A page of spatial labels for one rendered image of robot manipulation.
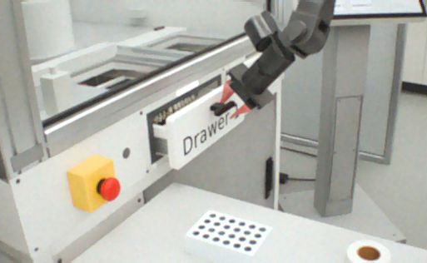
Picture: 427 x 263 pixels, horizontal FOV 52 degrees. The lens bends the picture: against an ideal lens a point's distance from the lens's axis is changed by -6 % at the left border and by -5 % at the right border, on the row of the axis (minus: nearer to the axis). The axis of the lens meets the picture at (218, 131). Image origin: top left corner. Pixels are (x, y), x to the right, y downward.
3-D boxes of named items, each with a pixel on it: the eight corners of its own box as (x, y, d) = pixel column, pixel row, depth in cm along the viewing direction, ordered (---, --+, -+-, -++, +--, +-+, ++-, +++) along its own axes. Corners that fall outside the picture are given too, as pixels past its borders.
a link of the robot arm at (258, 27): (307, 29, 82) (325, 42, 89) (279, -14, 87) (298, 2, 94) (257, 67, 87) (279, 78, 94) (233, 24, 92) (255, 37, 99)
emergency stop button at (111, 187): (124, 196, 76) (121, 175, 75) (108, 206, 73) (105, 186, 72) (111, 191, 78) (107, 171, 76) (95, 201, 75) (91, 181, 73)
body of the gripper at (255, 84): (238, 67, 100) (258, 45, 95) (270, 102, 99) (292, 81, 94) (223, 75, 94) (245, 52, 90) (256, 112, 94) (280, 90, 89)
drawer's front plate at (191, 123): (244, 120, 114) (244, 76, 109) (176, 171, 91) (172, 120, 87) (238, 118, 115) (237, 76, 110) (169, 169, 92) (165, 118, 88)
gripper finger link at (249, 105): (223, 96, 104) (247, 70, 99) (244, 120, 104) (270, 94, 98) (207, 106, 99) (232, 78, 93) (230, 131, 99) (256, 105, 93)
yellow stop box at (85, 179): (121, 196, 79) (116, 159, 76) (93, 215, 74) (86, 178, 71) (101, 188, 82) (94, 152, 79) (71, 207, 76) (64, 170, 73)
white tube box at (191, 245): (272, 245, 78) (273, 226, 77) (252, 274, 72) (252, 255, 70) (210, 226, 84) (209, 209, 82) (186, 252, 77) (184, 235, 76)
